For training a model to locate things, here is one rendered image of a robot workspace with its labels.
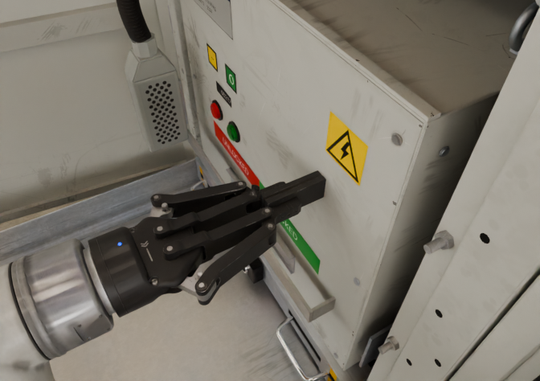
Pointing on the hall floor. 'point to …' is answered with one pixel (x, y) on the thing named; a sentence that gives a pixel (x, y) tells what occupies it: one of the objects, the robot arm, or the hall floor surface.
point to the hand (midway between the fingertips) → (293, 195)
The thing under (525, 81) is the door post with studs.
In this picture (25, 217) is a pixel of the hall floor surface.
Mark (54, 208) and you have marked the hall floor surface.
